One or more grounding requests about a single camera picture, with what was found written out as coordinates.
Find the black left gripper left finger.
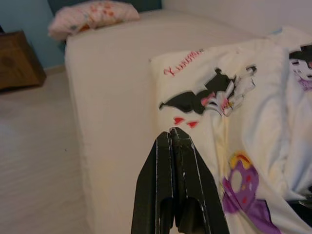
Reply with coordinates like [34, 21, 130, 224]
[130, 131, 176, 234]

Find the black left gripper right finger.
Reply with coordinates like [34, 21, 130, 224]
[170, 128, 231, 234]

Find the cream cartoon print comforter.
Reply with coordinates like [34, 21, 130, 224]
[148, 25, 312, 234]

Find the pink dotted pillow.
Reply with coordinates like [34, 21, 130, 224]
[48, 0, 140, 40]

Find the beige sheeted bed mattress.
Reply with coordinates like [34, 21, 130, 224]
[64, 8, 276, 234]

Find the dark green padded headboard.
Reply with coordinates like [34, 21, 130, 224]
[47, 0, 163, 12]

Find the brown cardboard box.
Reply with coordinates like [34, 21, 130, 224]
[0, 30, 47, 94]

